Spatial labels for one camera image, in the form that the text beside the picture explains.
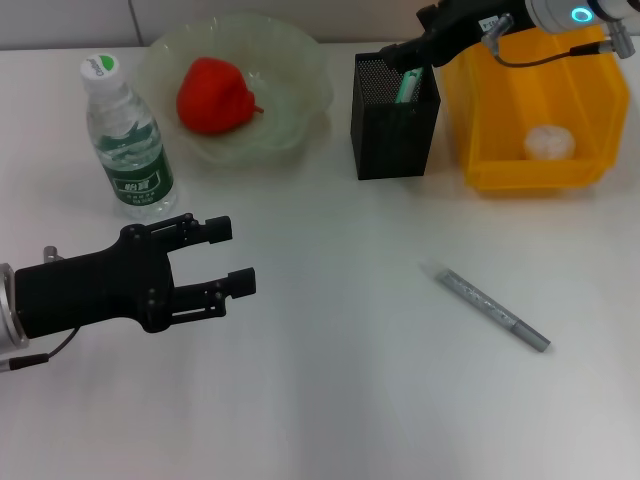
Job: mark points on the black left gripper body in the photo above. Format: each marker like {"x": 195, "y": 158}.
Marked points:
{"x": 90, "y": 290}

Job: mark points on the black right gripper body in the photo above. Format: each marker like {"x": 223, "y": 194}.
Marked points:
{"x": 465, "y": 25}

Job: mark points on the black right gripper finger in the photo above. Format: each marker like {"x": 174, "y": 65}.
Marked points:
{"x": 395, "y": 54}
{"x": 419, "y": 52}

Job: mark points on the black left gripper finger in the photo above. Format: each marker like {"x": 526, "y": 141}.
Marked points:
{"x": 242, "y": 282}
{"x": 220, "y": 230}

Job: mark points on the green toothbrush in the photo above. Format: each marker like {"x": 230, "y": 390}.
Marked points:
{"x": 409, "y": 85}

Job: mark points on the clear green-label water bottle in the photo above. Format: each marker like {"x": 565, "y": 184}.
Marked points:
{"x": 132, "y": 155}

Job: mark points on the white paper ball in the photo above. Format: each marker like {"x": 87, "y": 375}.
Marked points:
{"x": 549, "y": 142}

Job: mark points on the grey pen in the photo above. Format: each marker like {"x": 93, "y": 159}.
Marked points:
{"x": 490, "y": 307}

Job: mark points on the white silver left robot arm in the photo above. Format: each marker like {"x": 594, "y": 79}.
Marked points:
{"x": 10, "y": 310}

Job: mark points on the black mesh pen holder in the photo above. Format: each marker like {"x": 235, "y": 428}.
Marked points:
{"x": 395, "y": 135}

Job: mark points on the green glass fruit bowl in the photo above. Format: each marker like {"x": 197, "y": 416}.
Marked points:
{"x": 290, "y": 85}

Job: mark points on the yellow plastic bin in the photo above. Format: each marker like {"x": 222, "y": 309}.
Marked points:
{"x": 500, "y": 125}

